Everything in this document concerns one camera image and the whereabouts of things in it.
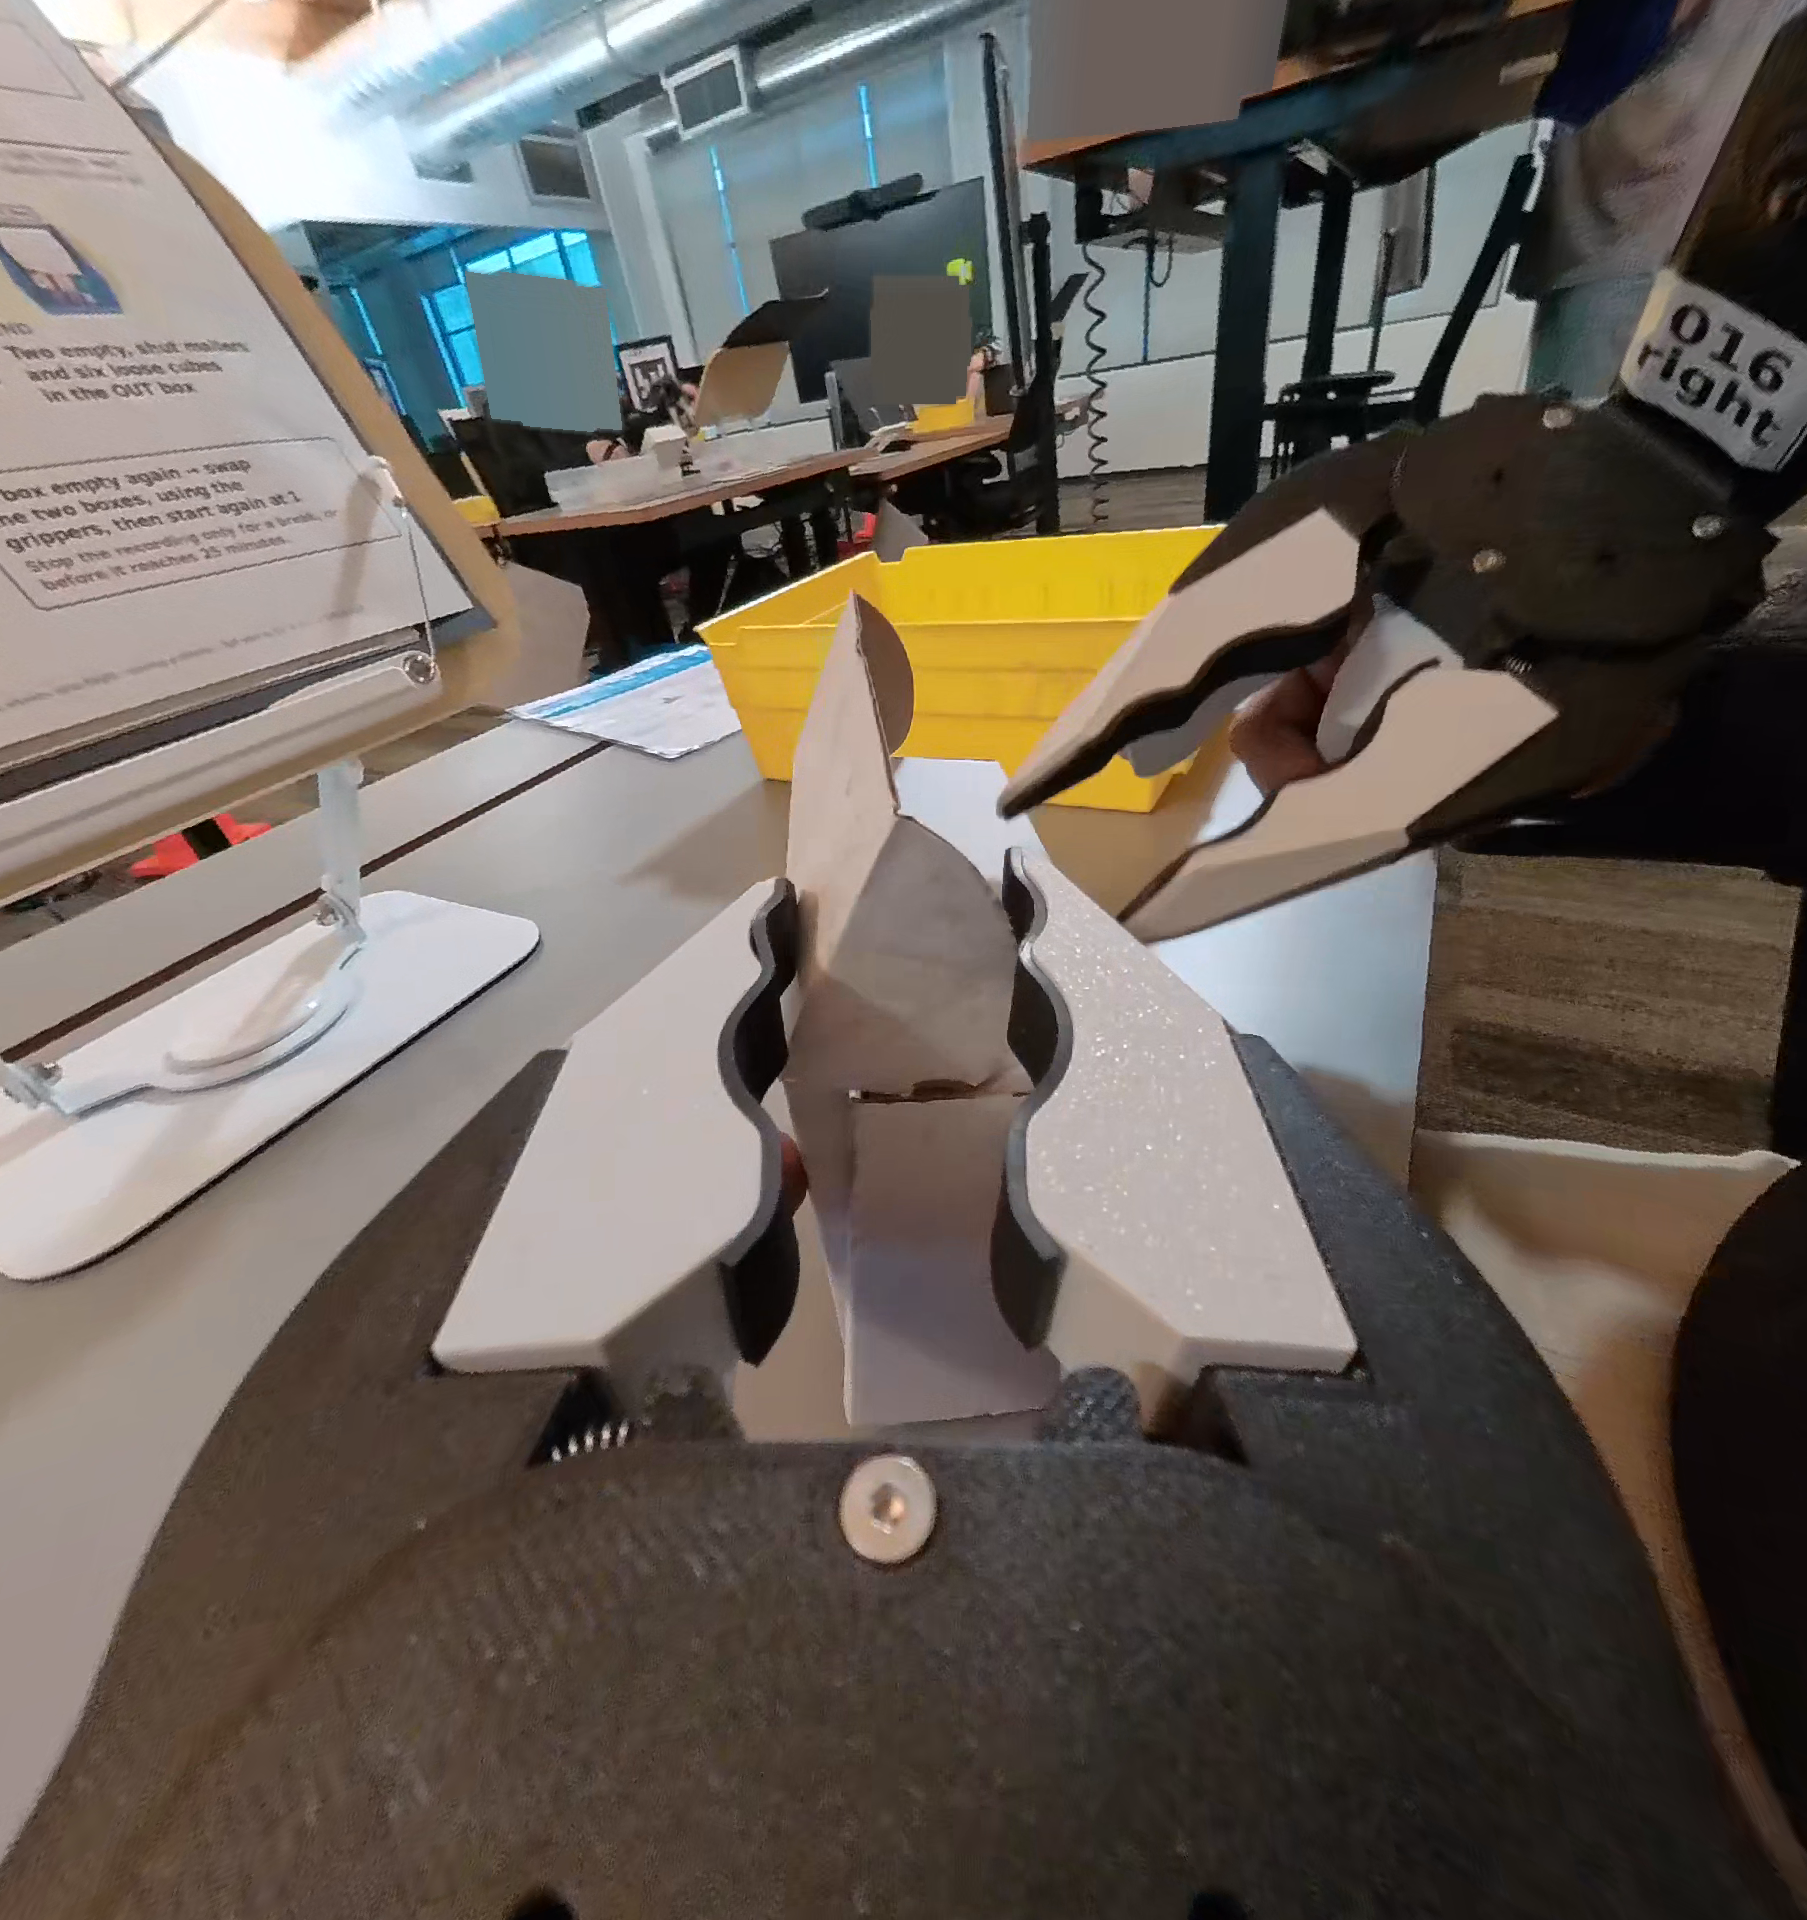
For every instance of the black wall monitor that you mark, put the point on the black wall monitor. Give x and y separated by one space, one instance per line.
844 285

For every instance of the person's right hand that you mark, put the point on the person's right hand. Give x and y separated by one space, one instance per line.
1279 736

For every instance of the person's beige trouser leg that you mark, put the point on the person's beige trouser leg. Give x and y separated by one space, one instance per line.
1564 1275

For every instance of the yellow plastic bin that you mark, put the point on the yellow plastic bin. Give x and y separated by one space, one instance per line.
994 630

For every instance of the white sheet with blue header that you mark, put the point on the white sheet with blue header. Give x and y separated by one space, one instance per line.
633 705

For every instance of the wooden background table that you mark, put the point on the wooden background table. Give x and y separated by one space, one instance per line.
783 479

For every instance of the grey desk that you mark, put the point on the grey desk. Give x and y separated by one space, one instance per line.
620 811

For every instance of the person's dark sweater torso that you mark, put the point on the person's dark sweater torso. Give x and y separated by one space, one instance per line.
1789 1501

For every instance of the silver spiral duct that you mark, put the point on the silver spiral duct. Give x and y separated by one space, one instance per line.
587 61

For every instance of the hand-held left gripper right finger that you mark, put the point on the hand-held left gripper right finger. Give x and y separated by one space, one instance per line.
1187 1200

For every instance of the person's right forearm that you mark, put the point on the person's right forearm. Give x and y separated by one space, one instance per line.
1744 750

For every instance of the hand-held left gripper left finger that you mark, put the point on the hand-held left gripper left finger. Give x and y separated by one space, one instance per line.
620 1200

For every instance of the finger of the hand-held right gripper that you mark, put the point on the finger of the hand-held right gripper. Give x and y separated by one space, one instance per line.
1219 615
1369 811

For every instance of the orange cone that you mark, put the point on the orange cone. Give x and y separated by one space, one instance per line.
191 852

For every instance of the white cardboard mailer box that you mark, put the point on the white cardboard mailer box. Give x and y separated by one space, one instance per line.
905 930

